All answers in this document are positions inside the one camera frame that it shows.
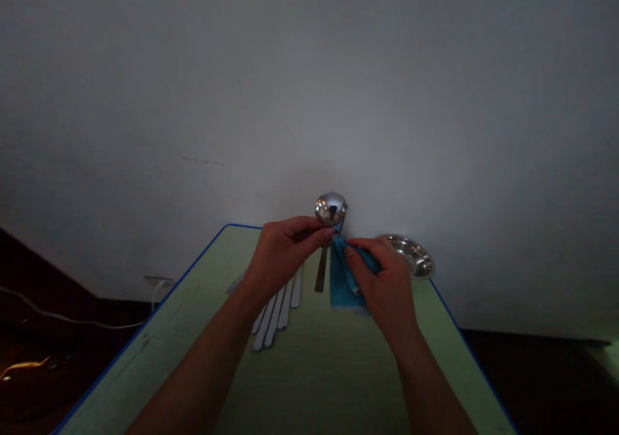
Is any white cable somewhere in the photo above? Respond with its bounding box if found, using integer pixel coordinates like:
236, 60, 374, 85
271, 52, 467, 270
0, 280, 165, 331

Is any silver cutlery piece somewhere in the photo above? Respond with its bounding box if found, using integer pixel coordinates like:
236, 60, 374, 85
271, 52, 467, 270
275, 280, 295, 333
251, 302, 274, 354
262, 289, 286, 350

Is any steel spoon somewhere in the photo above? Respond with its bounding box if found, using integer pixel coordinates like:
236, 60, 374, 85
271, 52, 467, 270
313, 191, 349, 294

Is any blue cloth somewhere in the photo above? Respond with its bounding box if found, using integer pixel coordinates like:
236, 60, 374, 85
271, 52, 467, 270
329, 237, 383, 316

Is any person's left hand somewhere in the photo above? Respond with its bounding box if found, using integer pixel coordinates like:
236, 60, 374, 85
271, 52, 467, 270
241, 215, 335, 306

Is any person's right hand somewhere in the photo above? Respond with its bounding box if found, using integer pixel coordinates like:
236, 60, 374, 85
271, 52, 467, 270
344, 235, 418, 333

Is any steel bowl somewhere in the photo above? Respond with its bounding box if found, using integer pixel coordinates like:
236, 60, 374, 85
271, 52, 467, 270
373, 233, 437, 280

